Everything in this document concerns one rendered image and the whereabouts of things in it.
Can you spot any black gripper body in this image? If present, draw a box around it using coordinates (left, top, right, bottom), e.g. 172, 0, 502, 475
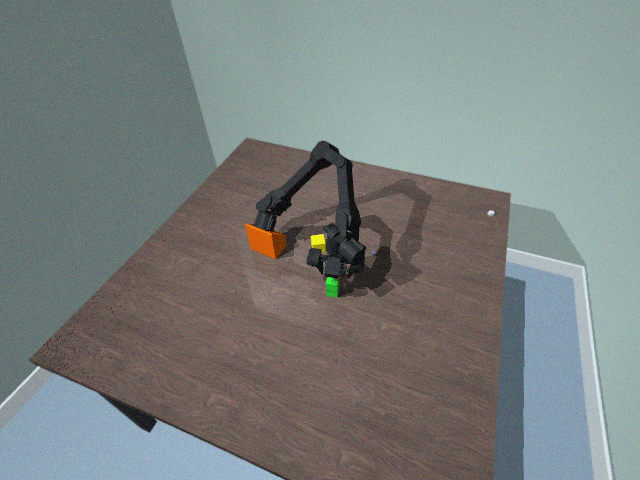
307, 246, 365, 273

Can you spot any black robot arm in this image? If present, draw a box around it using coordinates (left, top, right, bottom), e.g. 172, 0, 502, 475
252, 141, 366, 279

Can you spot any green block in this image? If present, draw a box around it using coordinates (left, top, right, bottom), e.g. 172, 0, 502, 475
326, 277, 339, 292
326, 284, 339, 298

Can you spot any yellow block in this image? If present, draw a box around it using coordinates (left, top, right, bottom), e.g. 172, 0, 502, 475
311, 234, 326, 252

